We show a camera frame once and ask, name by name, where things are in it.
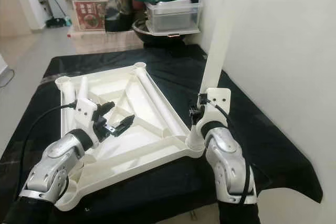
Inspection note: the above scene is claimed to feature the white plastic table top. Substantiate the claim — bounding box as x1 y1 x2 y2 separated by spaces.
54 61 205 211

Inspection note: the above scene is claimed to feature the beige cardboard box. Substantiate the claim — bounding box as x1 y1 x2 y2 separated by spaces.
68 29 137 54

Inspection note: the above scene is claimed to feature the black tablecloth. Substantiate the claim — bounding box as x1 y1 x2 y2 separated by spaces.
0 43 323 224

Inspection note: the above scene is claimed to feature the black wok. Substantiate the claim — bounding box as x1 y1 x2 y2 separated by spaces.
131 19 200 46

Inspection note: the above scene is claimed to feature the green head mop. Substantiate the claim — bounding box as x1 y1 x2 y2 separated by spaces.
31 0 71 28

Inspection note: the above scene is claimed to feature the clear plastic storage box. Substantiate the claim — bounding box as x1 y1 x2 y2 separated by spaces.
144 0 204 35

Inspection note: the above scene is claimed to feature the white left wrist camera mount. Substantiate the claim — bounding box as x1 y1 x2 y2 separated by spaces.
75 98 98 135

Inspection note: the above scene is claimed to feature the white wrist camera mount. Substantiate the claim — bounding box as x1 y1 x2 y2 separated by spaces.
75 98 98 135
194 88 232 141

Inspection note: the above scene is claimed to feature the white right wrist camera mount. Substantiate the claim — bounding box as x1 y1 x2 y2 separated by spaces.
194 88 232 141

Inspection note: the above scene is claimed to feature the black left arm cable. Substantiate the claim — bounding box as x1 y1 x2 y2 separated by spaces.
20 103 79 204

